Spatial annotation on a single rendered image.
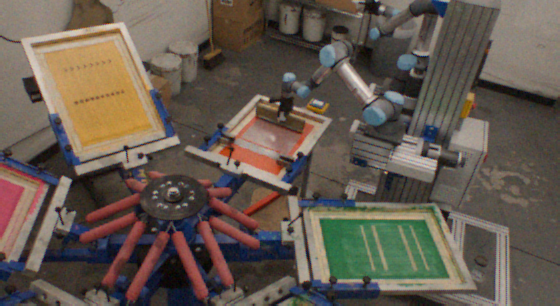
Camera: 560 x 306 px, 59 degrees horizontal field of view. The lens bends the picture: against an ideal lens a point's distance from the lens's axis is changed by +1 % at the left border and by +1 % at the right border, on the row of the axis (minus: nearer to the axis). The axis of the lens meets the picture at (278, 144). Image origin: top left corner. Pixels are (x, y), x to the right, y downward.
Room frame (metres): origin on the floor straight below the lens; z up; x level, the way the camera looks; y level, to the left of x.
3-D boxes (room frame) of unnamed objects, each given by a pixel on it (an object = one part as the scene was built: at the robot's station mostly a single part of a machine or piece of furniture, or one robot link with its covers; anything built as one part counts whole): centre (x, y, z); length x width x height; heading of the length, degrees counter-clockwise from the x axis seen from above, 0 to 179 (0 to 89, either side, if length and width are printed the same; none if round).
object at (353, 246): (1.75, -0.45, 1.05); 1.08 x 0.61 x 0.23; 99
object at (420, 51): (3.00, -0.85, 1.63); 0.15 x 0.12 x 0.55; 138
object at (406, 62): (2.91, -0.76, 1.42); 0.13 x 0.12 x 0.14; 138
